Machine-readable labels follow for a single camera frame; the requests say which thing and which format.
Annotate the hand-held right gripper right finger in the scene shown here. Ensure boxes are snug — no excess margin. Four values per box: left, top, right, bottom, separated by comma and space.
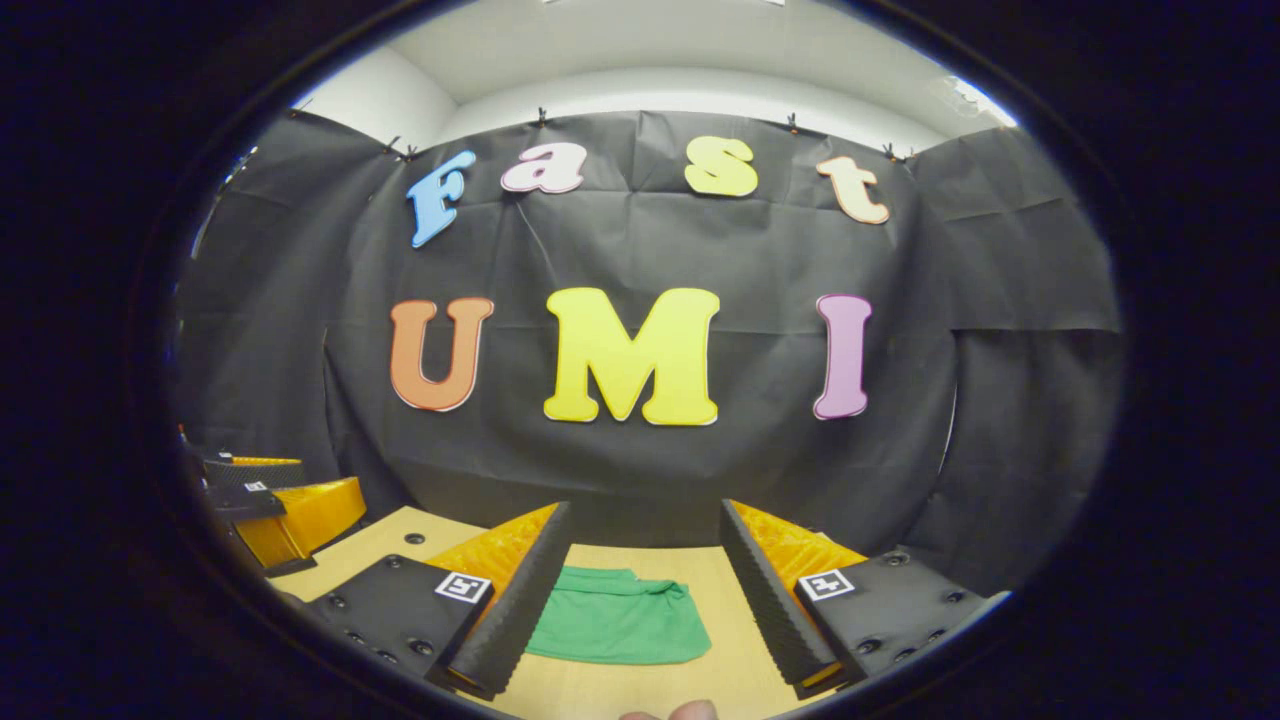
718, 498, 1011, 701

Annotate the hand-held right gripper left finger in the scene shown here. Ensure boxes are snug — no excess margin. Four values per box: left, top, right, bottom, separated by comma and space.
305, 500, 576, 701

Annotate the green T-shirt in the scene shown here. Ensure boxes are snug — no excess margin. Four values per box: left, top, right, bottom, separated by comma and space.
525, 566, 713, 666

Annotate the black backdrop cloth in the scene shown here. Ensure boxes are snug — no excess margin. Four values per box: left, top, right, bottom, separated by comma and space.
175, 108, 1126, 601

